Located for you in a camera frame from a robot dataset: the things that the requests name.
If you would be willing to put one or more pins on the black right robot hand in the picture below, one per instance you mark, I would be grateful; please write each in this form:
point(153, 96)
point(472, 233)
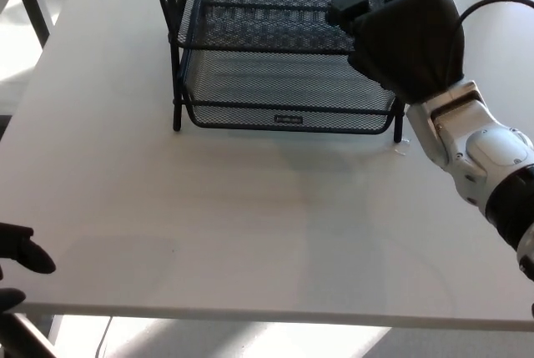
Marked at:
point(413, 41)

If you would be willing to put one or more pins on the clear tape scrap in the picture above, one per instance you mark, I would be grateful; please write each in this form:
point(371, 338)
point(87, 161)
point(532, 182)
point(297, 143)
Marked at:
point(401, 149)

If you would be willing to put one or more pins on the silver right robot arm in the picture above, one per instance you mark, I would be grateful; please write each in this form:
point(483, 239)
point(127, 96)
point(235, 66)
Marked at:
point(480, 153)

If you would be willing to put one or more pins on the dark brown metal bar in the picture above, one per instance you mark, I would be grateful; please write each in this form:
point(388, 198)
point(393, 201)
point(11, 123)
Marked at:
point(29, 339)

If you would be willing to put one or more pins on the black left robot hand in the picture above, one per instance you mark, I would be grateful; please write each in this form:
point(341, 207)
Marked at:
point(25, 249)

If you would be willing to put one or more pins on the black metal organizer frame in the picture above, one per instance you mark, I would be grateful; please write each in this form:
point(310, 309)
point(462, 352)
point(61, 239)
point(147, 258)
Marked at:
point(177, 120)

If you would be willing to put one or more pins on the white desk leg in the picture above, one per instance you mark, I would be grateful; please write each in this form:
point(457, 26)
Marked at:
point(56, 331)

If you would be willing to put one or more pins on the black mesh tray with label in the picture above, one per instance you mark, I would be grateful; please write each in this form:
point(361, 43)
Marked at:
point(288, 119)

